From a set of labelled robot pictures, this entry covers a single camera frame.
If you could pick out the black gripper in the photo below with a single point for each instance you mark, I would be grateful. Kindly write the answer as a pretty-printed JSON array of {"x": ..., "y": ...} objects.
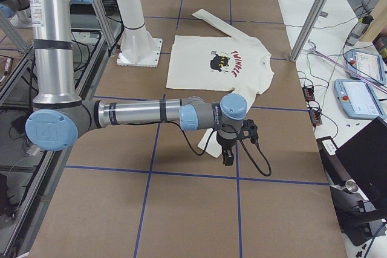
[{"x": 225, "y": 142}]

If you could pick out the cream long-sleeve cat shirt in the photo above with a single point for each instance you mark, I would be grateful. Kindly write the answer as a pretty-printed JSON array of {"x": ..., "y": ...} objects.
[{"x": 236, "y": 62}]

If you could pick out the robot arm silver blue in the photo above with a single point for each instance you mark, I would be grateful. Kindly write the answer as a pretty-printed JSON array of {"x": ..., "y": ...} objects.
[{"x": 60, "y": 116}]

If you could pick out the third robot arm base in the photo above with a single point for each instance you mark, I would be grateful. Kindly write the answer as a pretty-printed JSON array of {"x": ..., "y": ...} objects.
[{"x": 19, "y": 8}]

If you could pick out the orange black connector module near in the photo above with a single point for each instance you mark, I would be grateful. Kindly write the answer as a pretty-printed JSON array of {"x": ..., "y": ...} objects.
[{"x": 315, "y": 116}]

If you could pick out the orange black connector module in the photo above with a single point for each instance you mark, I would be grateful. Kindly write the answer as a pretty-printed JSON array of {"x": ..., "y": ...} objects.
[
  {"x": 315, "y": 116},
  {"x": 308, "y": 92}
]

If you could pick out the orange black connector module far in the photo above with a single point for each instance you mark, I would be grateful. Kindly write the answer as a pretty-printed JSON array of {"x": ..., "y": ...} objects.
[{"x": 308, "y": 92}]

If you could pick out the near blue teach pendant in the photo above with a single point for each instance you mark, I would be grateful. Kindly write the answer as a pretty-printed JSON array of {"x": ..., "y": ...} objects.
[{"x": 358, "y": 99}]

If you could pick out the blue teach pendant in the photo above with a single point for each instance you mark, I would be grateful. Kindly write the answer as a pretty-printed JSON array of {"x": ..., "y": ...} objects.
[
  {"x": 358, "y": 99},
  {"x": 366, "y": 65}
]

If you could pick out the far blue teach pendant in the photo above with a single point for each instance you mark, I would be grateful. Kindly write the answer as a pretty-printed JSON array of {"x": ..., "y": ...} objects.
[{"x": 366, "y": 65}]

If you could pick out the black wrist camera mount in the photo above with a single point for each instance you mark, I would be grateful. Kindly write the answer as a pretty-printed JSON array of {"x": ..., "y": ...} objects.
[{"x": 249, "y": 131}]

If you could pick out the white pedestal column base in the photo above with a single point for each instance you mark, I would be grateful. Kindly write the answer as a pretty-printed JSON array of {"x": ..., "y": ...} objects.
[{"x": 138, "y": 47}]

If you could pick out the aluminium frame post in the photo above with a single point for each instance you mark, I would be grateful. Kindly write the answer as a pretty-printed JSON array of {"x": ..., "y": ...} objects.
[{"x": 309, "y": 23}]

